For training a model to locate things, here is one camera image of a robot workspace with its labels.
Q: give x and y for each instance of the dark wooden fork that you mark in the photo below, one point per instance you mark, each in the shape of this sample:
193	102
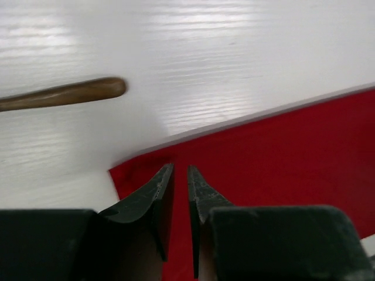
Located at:
86	91

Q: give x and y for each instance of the red cloth napkin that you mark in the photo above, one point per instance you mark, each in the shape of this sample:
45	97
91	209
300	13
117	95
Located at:
320	154

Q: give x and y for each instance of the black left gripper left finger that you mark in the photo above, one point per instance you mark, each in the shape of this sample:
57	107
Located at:
127	241

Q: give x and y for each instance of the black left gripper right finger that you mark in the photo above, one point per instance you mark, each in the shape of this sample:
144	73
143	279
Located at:
311	242

